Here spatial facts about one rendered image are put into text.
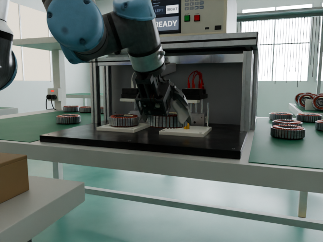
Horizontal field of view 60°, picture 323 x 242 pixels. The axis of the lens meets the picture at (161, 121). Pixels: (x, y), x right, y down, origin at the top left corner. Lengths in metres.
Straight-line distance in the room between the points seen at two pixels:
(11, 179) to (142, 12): 0.37
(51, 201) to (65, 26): 0.28
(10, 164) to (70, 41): 0.23
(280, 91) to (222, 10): 6.31
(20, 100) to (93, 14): 6.44
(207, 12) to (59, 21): 0.76
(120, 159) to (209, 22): 0.60
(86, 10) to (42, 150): 0.61
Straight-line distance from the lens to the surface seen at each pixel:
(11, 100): 6.68
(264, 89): 7.34
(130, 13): 0.56
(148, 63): 0.60
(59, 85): 2.10
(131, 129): 0.97
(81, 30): 0.42
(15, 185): 0.55
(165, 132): 0.92
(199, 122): 1.09
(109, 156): 0.81
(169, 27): 1.14
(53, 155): 0.93
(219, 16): 1.10
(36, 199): 0.52
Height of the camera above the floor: 0.94
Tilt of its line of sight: 8 degrees down
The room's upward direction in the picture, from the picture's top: straight up
